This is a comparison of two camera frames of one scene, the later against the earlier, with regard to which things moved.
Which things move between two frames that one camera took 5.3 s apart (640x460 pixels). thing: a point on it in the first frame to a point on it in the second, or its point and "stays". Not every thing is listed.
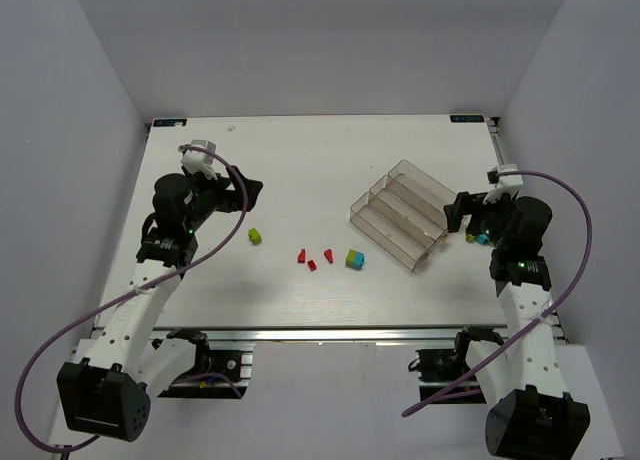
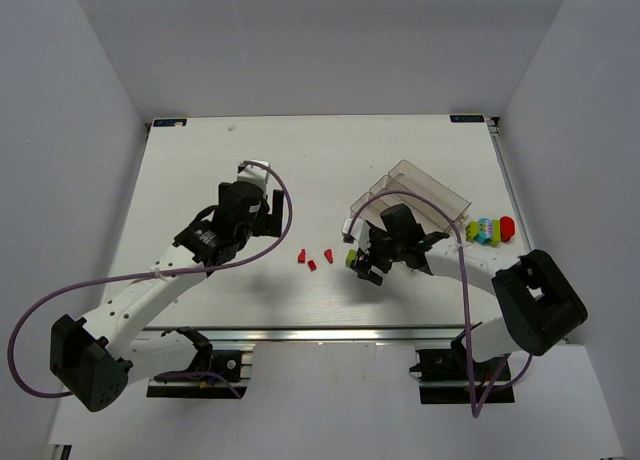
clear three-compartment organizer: [404, 213] stays
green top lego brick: [351, 258] stays
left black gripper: [230, 190] to [275, 213]
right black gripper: [470, 208] to [368, 257]
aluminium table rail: [326, 335] stays
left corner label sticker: [169, 122] stays
